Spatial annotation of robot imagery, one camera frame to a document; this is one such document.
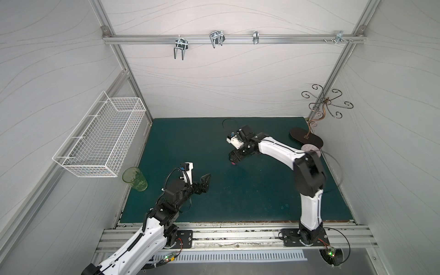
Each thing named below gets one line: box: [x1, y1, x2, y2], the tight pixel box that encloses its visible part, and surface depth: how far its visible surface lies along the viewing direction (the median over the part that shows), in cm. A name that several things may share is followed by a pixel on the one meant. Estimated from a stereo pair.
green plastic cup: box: [122, 166, 148, 192], surface depth 88 cm
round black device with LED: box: [318, 247, 344, 269], surface depth 73 cm
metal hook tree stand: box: [289, 83, 354, 147], surface depth 92 cm
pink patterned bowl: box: [300, 143, 321, 158], surface depth 103 cm
